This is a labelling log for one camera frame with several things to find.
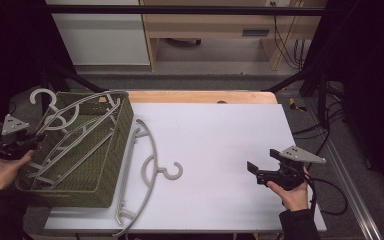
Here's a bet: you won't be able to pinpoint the black hanging cables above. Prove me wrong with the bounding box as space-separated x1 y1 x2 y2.
270 1 309 71

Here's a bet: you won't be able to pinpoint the light wooden desk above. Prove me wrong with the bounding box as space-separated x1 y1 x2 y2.
139 0 328 72

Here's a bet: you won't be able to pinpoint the yellow and black tool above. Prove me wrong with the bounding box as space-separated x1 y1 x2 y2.
288 97 308 113

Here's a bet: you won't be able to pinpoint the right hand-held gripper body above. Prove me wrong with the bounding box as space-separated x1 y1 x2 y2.
256 145 327 192

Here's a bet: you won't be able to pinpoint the white table mat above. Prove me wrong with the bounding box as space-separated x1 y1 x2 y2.
44 102 328 233

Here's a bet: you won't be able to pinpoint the person's right hand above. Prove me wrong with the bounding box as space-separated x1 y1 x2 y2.
267 168 312 213

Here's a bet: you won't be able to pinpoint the black metal stand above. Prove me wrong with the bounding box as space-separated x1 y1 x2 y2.
39 63 108 114
266 64 331 129

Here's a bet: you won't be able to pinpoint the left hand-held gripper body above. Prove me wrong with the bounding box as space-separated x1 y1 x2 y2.
0 114 31 161

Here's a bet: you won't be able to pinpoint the black curtain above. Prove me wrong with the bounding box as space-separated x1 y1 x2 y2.
0 0 78 144
299 0 384 204

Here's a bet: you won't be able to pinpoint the grey plastic clothes hanger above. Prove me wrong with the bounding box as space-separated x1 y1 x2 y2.
113 118 184 238
29 103 121 191
16 88 129 192

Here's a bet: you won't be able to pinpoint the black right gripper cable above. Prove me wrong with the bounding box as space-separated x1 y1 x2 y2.
308 176 350 217

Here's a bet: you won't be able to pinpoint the black horizontal frame bar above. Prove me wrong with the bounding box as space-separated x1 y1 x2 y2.
48 4 328 16

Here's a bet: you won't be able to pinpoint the person's left hand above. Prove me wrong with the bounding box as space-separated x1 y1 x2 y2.
0 139 34 192

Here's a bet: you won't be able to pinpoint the black floor cables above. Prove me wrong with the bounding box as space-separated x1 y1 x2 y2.
292 81 348 151

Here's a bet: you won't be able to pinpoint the white cabinet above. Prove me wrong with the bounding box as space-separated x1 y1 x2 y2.
45 0 151 67

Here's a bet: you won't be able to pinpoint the green woven basket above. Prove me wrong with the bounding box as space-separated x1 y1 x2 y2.
14 90 135 208

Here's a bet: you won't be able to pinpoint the aluminium rail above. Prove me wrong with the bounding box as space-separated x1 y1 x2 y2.
304 98 384 240

